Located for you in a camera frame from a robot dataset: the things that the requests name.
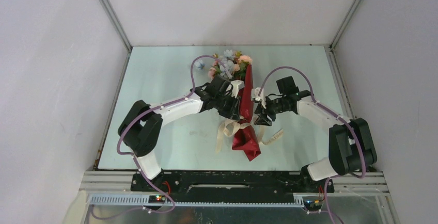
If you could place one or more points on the blue flower stem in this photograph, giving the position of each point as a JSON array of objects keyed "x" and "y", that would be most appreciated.
[{"x": 226, "y": 66}]

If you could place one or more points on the pink rose stem with blue bud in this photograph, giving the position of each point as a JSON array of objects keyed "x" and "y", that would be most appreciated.
[{"x": 199, "y": 65}]

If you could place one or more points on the left circuit board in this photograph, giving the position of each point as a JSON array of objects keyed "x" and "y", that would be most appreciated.
[{"x": 157, "y": 199}]

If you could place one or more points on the circuit board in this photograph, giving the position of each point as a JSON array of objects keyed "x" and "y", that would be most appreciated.
[
  {"x": 157, "y": 199},
  {"x": 313, "y": 206}
]

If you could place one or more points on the cream ribbon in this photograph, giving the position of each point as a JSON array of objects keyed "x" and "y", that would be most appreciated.
[{"x": 229, "y": 127}]

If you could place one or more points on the peach rose stem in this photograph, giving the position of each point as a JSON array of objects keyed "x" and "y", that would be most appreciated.
[{"x": 241, "y": 63}]

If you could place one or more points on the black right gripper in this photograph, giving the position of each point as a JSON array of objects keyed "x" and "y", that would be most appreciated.
[{"x": 263, "y": 113}]

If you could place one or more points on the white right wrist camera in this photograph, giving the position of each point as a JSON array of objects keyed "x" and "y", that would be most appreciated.
[{"x": 258, "y": 96}]

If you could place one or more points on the red wrapping paper sheet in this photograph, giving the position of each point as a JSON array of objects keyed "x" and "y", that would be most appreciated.
[{"x": 245, "y": 139}]

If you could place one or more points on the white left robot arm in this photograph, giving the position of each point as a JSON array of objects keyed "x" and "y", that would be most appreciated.
[{"x": 141, "y": 126}]

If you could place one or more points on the right circuit board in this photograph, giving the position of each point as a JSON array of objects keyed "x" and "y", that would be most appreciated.
[{"x": 313, "y": 206}]

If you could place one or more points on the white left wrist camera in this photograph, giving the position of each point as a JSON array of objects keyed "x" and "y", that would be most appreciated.
[{"x": 234, "y": 87}]

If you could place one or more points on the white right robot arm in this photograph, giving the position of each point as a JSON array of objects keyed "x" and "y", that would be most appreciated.
[{"x": 350, "y": 142}]

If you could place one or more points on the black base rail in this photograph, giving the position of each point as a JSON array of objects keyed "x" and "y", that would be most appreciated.
[{"x": 229, "y": 187}]

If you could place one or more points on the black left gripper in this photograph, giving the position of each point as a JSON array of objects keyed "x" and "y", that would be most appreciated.
[{"x": 233, "y": 111}]

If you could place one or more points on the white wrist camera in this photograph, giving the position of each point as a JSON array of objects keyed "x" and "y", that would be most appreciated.
[
  {"x": 234, "y": 87},
  {"x": 258, "y": 96}
]

